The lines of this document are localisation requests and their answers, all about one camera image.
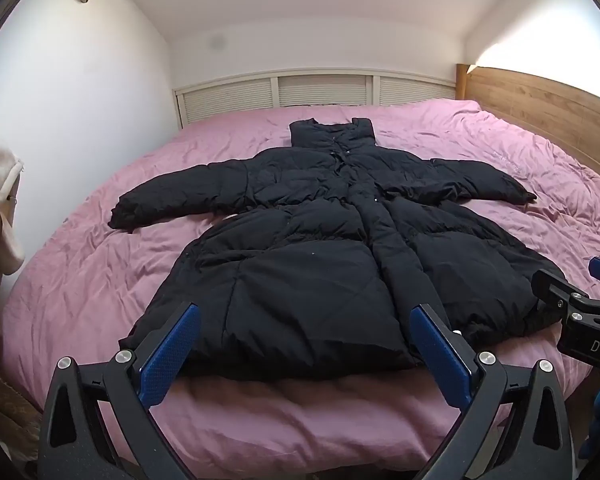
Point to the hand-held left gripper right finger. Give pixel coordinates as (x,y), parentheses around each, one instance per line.
(437,355)

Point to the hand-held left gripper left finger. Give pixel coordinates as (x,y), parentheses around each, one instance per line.
(172,355)

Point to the black puffer coat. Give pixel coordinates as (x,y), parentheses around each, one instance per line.
(320,270)

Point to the pink bed duvet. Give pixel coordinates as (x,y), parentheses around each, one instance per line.
(105,260)

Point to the brown patterned fabric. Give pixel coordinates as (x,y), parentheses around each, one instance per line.
(5,405)

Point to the wooden headboard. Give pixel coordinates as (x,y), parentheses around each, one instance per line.
(540,105)

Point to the white louvered panel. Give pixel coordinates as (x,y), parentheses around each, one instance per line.
(325,90)

